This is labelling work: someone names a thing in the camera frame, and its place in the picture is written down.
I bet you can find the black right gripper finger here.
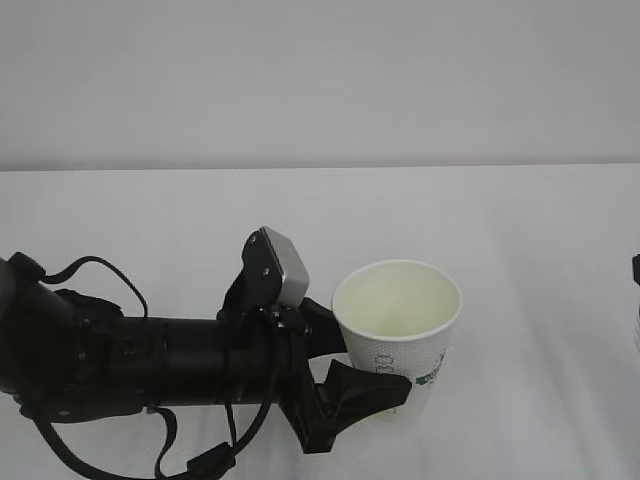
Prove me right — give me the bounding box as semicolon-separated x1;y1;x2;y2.
632;253;640;286

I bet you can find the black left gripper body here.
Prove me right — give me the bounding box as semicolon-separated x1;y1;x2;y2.
259;307;337;454

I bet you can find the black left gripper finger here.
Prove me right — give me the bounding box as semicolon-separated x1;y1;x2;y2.
322;360;412;433
300;298;347;359

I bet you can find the white paper cup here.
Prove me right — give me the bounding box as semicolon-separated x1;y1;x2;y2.
331;259;463;423

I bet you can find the clear water bottle red label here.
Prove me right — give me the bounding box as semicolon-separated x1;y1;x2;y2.
633;308;640;353

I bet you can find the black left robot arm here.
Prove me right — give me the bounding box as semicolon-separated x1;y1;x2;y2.
1;257;411;453

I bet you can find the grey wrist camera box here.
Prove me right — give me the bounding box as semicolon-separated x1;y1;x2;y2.
241;225;310;308

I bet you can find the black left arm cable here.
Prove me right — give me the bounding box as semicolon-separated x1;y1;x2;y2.
19;255;281;480

